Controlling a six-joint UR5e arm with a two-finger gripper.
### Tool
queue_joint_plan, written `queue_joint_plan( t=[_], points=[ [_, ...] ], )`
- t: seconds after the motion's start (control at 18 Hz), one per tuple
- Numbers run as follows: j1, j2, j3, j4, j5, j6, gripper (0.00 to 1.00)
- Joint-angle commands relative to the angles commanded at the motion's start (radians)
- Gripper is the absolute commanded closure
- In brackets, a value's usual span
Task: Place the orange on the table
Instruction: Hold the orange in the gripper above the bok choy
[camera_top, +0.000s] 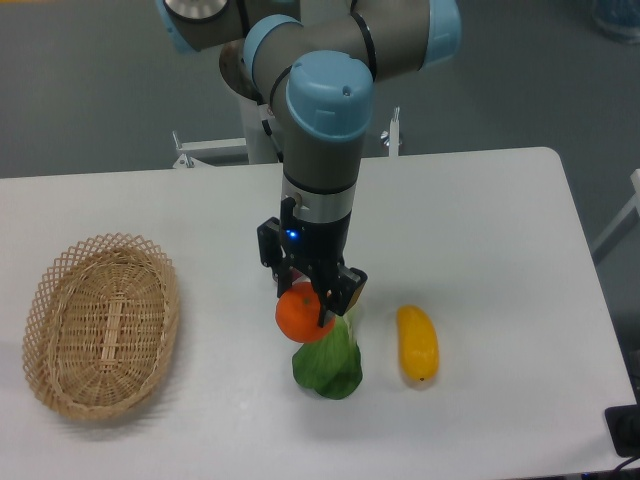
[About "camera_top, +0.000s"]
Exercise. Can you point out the purple sweet potato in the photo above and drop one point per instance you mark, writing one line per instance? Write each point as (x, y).
(299, 276)

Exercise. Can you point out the black device at table edge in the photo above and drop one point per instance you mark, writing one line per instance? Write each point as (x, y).
(623, 426)

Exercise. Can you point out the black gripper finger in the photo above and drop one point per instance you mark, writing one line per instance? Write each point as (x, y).
(285, 274)
(338, 289)

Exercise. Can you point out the green bok choy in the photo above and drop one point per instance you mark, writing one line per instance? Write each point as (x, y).
(332, 366)

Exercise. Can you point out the orange fruit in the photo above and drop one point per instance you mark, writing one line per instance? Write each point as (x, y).
(297, 314)

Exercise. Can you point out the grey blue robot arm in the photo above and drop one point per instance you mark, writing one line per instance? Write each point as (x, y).
(319, 82)

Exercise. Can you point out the blue object top right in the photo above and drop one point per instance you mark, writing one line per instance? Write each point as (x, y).
(617, 19)

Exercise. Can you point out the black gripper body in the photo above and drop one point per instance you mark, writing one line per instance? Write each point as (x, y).
(301, 232)

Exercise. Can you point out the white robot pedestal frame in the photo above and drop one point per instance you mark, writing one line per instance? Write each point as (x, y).
(261, 143)

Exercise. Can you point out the white frame at right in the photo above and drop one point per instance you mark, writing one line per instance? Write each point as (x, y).
(621, 224)

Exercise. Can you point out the yellow mango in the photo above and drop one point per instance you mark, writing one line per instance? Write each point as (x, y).
(418, 346)

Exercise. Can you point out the woven wicker basket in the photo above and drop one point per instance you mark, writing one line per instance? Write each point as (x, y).
(102, 327)

